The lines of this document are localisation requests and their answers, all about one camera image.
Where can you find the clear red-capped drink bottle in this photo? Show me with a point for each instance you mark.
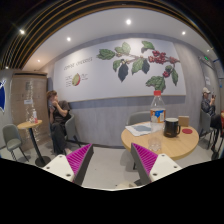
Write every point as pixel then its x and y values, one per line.
pixel 157 115

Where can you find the round ceiling lights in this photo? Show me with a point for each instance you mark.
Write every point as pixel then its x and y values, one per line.
pixel 128 21

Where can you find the small brown cardboard box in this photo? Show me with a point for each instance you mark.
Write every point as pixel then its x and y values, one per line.
pixel 183 121

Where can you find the green exit sign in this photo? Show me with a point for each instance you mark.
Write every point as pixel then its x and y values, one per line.
pixel 206 58

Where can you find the white paper sheet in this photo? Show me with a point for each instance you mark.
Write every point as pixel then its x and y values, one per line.
pixel 140 128

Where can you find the coffee plant wall mural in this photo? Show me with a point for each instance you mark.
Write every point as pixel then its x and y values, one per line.
pixel 100 80

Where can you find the black mug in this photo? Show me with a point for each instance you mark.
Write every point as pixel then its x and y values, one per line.
pixel 170 128

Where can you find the small round wooden table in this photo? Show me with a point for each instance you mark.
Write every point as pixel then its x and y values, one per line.
pixel 30 124

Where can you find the small clear bottle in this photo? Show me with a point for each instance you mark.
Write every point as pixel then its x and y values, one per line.
pixel 34 116

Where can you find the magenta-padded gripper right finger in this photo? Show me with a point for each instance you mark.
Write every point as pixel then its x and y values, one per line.
pixel 161 166

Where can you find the person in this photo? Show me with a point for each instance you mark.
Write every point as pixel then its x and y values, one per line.
pixel 207 106
pixel 60 116

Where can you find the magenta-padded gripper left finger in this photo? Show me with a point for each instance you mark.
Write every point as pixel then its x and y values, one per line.
pixel 61 166

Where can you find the grey chair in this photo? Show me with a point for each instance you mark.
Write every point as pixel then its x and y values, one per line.
pixel 11 135
pixel 138 118
pixel 204 123
pixel 71 128

